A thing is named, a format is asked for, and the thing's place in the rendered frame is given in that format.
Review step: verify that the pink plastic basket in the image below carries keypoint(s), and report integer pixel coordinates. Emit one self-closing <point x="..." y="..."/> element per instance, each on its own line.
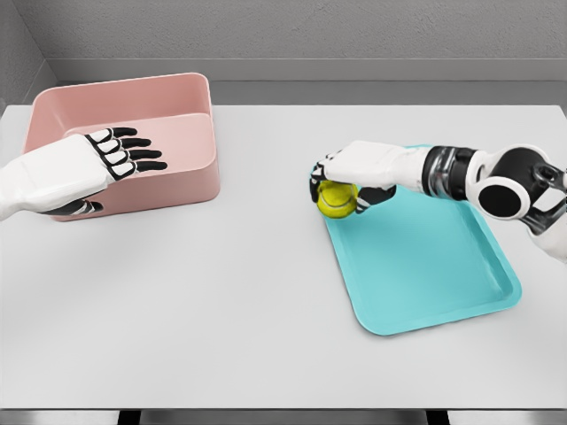
<point x="177" y="133"/>

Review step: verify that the blue plastic tray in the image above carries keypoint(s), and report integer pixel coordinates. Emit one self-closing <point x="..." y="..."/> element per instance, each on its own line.
<point x="421" y="265"/>

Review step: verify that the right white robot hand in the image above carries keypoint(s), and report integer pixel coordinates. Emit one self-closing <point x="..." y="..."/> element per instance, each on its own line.
<point x="359" y="166"/>

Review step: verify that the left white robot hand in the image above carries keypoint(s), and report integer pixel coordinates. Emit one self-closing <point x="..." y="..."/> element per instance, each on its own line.
<point x="75" y="166"/>

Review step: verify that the yellow-green tennis ball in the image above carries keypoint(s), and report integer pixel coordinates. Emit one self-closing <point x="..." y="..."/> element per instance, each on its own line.
<point x="337" y="200"/>

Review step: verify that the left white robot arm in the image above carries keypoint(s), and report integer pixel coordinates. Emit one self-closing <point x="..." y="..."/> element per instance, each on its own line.
<point x="13" y="188"/>

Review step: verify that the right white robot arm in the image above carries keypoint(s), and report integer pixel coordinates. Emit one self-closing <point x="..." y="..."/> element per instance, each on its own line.
<point x="483" y="181"/>

